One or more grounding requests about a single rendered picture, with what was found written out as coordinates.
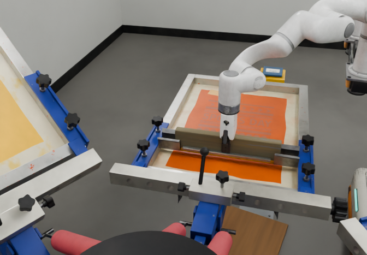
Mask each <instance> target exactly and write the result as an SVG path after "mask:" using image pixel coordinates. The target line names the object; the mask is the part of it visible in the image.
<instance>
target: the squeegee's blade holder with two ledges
mask: <svg viewBox="0 0 367 255"><path fill-rule="evenodd" d="M182 149H183V150H186V151H194V152H200V149H201V148H197V147H189V146H183V147H182ZM209 154H213V155H221V156H228V157H236V158H243V159H250V160H255V161H262V162H270V160H271V158H266V157H259V156H251V155H244V154H239V153H231V152H230V153H224V152H221V151H216V150H209Z"/></svg>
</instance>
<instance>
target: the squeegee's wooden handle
mask: <svg viewBox="0 0 367 255"><path fill-rule="evenodd" d="M175 140H180V147H183V146H189V147H197V148H202V147H207V148H208V149H209V150H216V151H221V148H222V139H221V138H220V132H214V131H206V130H201V129H193V128H184V127H177V128H176V130H175ZM230 144H231V145H230V152H231V153H239V154H244V155H251V156H259V157H266V158H271V161H273V160H274V155H275V153H278V154H280V153H281V145H282V140H276V139H268V138H260V137H252V136H247V135H238V134H235V137H234V139H233V140H230Z"/></svg>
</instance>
